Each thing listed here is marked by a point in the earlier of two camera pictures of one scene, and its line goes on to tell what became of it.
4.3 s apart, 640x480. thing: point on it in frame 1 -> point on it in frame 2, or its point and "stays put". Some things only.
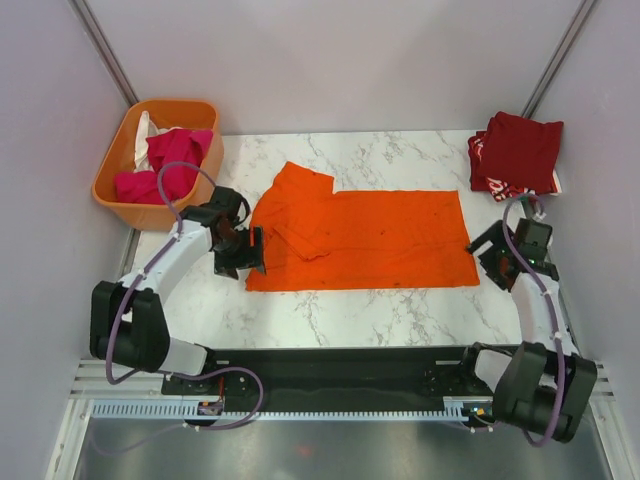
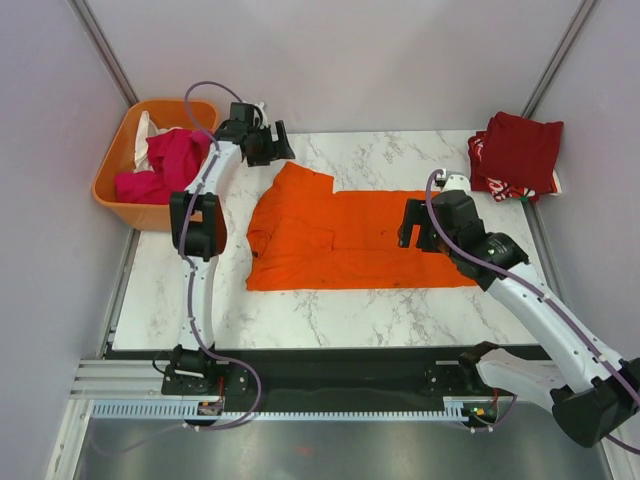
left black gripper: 252,256 -> 278,150
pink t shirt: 178,145 stays put
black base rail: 347,374 stays put
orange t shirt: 315,238 stays put
